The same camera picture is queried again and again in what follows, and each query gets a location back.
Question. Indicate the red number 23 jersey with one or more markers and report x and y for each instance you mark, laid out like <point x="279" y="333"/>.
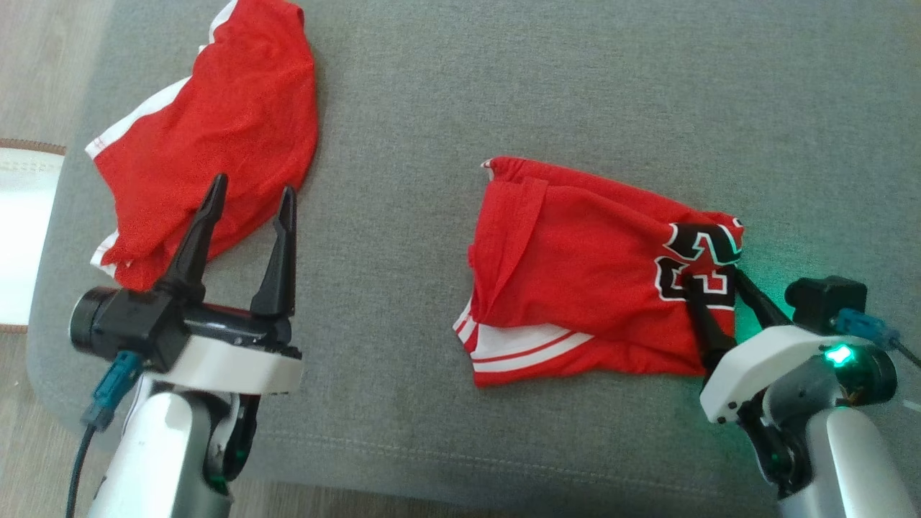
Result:
<point x="575" y="288"/>

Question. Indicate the white rug with brown border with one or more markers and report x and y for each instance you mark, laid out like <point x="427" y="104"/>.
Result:
<point x="21" y="237"/>

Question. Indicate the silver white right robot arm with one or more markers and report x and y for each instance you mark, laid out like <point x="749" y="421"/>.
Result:
<point x="849" y="446"/>

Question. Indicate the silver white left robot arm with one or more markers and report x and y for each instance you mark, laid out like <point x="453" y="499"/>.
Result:
<point x="162" y="453"/>

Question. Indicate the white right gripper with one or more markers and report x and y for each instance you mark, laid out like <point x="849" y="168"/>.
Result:
<point x="755" y="367"/>

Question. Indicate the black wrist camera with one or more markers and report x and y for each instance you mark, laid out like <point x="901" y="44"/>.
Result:
<point x="129" y="324"/>
<point x="824" y="298"/>

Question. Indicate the red shorts with white stripes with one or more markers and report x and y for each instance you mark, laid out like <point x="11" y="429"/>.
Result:
<point x="223" y="122"/>

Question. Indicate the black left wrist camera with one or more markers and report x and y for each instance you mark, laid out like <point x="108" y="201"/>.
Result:
<point x="129" y="324"/>

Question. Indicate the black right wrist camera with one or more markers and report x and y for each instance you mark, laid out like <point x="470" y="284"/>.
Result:
<point x="824" y="298"/>

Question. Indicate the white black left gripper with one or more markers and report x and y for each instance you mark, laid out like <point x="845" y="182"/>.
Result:
<point x="230" y="360"/>

